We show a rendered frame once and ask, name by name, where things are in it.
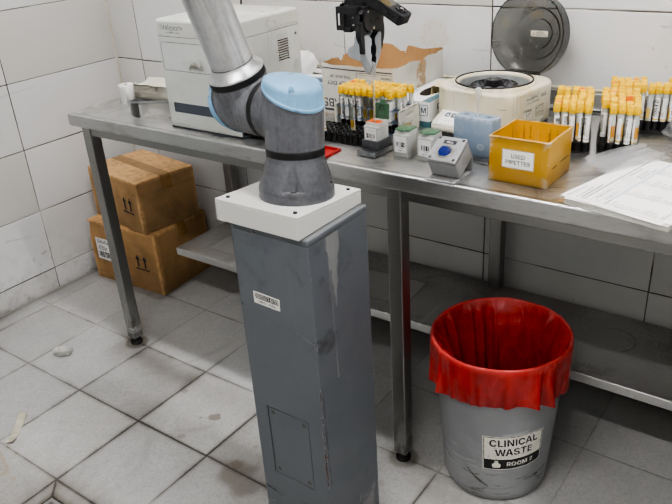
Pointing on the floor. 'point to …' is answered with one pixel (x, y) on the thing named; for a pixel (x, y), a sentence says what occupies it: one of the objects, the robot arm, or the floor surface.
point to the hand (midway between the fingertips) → (372, 67)
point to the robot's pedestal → (311, 360)
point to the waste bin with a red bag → (499, 391)
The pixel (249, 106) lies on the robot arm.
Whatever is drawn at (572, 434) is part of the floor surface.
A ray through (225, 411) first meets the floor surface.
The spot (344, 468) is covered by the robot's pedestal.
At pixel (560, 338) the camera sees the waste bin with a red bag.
